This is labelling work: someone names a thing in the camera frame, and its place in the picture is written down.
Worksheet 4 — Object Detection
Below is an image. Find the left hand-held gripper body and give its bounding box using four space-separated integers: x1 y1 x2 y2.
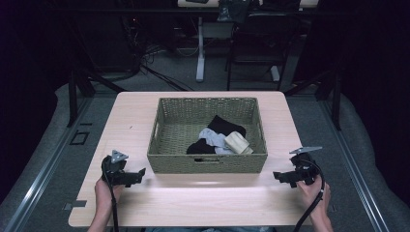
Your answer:
101 149 133 187

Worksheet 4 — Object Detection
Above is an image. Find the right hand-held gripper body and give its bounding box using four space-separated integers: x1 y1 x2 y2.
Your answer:
288 146 323 187

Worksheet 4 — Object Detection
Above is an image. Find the person's right hand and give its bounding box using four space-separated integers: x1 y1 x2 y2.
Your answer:
296 174 333 216

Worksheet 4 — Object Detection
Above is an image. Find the person's left hand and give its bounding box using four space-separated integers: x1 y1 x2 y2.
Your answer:
94 176 126 215

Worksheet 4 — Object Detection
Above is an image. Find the grey tape strip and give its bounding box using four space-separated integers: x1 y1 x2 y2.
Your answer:
62 199 88 212

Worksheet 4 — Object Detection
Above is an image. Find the beige rolled sock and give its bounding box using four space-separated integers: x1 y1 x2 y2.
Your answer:
223 130 254 156

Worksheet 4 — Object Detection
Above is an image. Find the green woven basket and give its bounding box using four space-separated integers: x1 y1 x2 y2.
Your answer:
146 97 269 175

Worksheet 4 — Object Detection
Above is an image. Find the small black sock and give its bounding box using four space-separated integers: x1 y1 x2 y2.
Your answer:
186 137 217 156

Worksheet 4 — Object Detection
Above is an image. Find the black metal stand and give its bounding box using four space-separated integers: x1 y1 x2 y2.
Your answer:
282 69 343 131
66 68 128 129

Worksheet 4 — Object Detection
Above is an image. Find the large black sock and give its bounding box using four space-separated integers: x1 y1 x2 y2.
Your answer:
206 114 248 138

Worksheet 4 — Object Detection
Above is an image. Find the grey sock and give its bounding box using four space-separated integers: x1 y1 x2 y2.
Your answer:
197 128 236 156

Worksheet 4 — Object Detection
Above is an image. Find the black chair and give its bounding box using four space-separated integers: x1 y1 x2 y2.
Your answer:
224 12 293 92

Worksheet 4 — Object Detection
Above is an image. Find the white desk leg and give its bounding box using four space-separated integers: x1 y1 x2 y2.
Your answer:
195 15 206 83

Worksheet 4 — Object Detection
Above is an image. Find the white desk top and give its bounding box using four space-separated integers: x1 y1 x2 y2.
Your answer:
177 0 320 9

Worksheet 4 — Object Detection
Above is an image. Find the dark hanging bag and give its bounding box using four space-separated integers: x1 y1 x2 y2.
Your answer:
216 0 251 24

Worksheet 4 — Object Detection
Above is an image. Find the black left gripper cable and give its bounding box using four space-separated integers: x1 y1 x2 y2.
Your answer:
101 156 120 232

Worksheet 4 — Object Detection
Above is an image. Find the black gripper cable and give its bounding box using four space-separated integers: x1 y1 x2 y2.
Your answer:
101 156 120 232
292 159 326 232

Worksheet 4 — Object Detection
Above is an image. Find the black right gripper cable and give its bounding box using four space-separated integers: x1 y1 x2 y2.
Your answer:
292 159 326 232

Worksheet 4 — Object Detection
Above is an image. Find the bundle of floor cables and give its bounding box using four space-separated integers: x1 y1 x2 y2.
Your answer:
120 14 196 93

